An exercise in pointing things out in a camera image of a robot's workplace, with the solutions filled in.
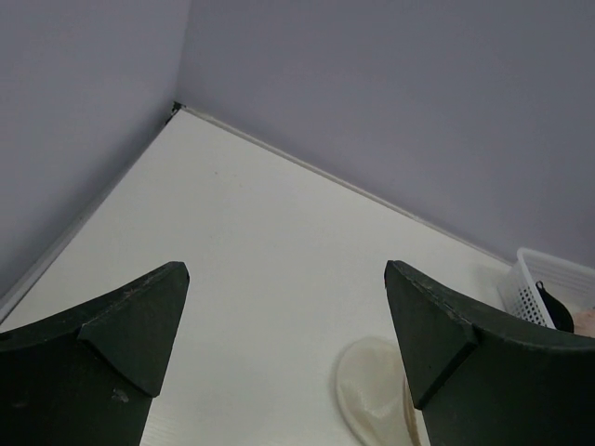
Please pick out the black bra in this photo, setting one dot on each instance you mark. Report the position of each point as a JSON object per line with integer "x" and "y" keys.
{"x": 559, "y": 314}

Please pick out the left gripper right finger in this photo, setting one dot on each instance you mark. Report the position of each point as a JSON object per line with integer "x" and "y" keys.
{"x": 483, "y": 377}

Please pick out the white plastic basket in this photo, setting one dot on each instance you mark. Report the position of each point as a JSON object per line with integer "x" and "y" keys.
{"x": 568, "y": 282}

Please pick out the pink bra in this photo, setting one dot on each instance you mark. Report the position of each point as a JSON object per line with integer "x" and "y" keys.
{"x": 584, "y": 322}

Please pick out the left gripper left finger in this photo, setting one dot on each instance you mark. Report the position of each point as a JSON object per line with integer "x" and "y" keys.
{"x": 88, "y": 374}

